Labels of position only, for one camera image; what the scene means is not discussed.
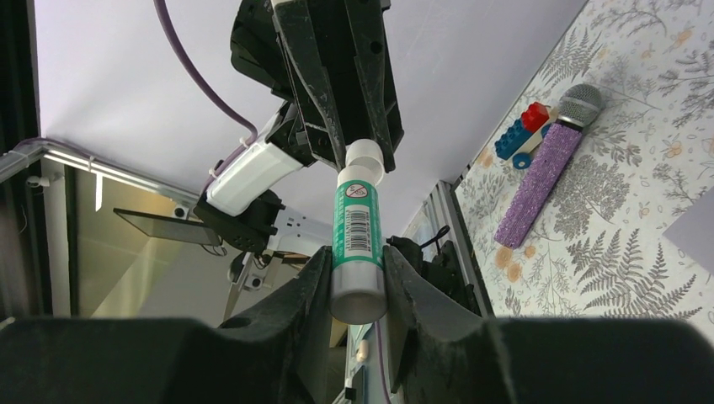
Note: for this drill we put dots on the black tablet screen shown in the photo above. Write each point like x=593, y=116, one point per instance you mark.
x=170, y=228

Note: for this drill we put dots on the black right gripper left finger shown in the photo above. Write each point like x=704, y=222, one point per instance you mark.
x=274, y=352

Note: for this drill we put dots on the green white glue stick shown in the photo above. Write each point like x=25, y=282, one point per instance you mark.
x=358, y=291

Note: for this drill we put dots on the aluminium side rail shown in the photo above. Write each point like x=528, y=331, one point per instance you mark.
x=449, y=265

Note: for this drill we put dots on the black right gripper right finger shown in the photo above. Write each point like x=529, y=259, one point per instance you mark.
x=443, y=353

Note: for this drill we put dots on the floral patterned table mat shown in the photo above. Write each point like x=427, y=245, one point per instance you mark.
x=598, y=247

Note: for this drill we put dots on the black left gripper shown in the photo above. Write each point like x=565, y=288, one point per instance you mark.
x=309, y=54

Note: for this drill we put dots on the white glue stick cap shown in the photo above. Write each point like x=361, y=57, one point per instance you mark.
x=367, y=153

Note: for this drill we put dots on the purple glitter microphone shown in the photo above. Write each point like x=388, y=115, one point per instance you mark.
x=578, y=108

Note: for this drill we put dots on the blue red toy car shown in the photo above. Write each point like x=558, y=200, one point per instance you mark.
x=517, y=144

